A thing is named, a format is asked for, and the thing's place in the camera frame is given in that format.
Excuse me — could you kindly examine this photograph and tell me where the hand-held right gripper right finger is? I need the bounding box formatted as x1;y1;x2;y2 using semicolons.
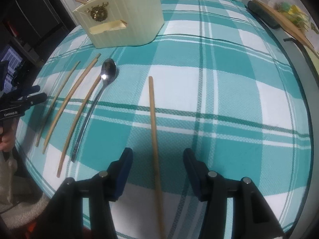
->
183;148;285;239

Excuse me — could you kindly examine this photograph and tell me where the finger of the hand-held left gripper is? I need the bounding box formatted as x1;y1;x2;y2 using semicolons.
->
16;85;41;99
22;92;48;110

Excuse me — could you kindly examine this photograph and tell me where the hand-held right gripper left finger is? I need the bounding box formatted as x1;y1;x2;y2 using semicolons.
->
48;147;134;239

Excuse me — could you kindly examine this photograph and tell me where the steel spoon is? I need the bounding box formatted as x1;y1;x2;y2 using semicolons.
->
71;58;117;163

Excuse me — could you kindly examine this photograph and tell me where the cream utensil holder box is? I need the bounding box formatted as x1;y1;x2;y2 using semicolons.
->
73;0;165;48

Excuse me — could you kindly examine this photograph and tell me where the person's left hand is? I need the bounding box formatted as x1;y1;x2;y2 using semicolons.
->
0;126;16;153

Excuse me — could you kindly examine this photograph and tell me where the dark refrigerator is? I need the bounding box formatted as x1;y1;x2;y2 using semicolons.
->
0;0;66;63

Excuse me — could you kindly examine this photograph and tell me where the grey fleece clothing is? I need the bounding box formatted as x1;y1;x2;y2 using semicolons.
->
0;152;54;220

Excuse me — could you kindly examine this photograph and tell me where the green cutting board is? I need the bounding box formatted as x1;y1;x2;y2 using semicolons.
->
284;38;319;80

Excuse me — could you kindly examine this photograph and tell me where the wooden cutting board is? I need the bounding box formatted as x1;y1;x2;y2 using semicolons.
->
252;0;316;53

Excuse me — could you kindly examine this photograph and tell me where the plastic bag of yellow items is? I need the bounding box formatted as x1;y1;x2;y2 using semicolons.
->
274;1;311;31

